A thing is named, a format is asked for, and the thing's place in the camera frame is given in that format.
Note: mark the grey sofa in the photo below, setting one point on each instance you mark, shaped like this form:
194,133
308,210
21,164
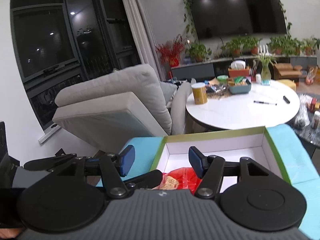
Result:
108,111

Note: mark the glass vase with flowers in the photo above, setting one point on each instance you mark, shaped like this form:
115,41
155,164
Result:
266,59

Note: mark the red snack bag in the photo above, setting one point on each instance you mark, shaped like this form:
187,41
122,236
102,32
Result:
181,178

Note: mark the orange tissue box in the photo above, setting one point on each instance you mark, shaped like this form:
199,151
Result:
238,68

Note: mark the red flower arrangement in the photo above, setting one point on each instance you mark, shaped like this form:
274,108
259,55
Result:
170,51

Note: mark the open brown cardboard box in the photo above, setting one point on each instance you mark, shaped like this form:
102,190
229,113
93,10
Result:
286,71

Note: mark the small black remote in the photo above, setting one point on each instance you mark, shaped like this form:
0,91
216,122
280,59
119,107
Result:
286,99

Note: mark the teal snack tray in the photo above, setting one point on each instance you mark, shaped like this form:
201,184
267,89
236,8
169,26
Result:
242,87

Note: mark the white cup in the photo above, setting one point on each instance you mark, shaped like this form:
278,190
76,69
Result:
258,78

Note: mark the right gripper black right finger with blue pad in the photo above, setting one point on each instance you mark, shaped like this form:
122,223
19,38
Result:
209,169

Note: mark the green white cardboard box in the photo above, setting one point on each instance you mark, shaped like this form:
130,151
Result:
255,143

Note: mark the potted green plant right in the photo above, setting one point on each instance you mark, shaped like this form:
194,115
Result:
285,45

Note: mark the potted green plant left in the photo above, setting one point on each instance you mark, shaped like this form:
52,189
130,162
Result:
198,51

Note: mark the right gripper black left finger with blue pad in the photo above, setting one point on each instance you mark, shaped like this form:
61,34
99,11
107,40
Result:
113,169

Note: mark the white curtain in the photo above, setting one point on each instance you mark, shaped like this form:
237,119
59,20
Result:
143,36

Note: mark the black pen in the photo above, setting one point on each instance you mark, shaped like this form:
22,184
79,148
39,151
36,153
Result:
265,103

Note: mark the yellow canister white lid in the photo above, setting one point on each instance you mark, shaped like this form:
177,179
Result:
199,93

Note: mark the yellow stool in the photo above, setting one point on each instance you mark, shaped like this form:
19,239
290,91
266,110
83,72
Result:
288,83

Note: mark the round white table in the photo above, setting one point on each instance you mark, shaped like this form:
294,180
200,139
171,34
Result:
239,111

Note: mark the dark tv console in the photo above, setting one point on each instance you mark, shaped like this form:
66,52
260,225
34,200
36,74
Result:
213,68

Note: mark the dark window frame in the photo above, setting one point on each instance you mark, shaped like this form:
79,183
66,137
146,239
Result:
59,43

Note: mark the potted green plant middle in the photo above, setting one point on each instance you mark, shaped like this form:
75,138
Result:
237,45

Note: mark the potted green plant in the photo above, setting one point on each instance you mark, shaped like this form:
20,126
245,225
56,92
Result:
198,51
237,45
285,45

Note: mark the wall mounted black television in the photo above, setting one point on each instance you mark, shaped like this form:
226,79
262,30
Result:
221,18

